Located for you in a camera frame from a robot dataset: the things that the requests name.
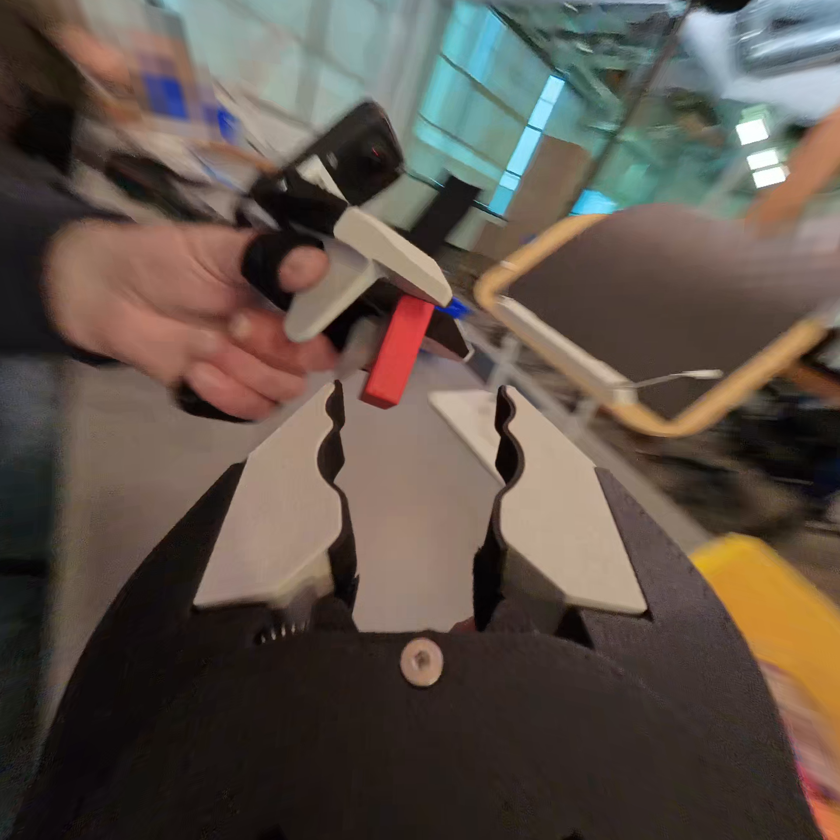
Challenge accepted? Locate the person's left hand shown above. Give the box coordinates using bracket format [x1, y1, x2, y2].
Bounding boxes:
[46, 217, 345, 424]

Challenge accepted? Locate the person's left forearm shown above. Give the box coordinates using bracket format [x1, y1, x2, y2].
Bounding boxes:
[0, 171, 132, 362]

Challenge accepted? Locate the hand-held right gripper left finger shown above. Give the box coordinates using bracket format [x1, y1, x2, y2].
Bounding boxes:
[193, 381, 358, 615]

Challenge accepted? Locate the black pillar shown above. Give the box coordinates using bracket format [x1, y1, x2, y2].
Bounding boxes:
[407, 175, 484, 257]

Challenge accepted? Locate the red toy block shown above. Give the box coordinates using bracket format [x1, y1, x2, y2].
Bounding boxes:
[361, 296, 435, 409]

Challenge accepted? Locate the yellow plastic bin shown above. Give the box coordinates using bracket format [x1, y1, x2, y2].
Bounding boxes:
[689, 532, 840, 840]

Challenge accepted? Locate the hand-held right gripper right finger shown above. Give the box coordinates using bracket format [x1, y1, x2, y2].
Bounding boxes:
[473, 385, 648, 620]

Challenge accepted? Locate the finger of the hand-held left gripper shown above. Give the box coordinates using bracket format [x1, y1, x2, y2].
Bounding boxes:
[420, 309, 473, 363]
[283, 206, 454, 345]

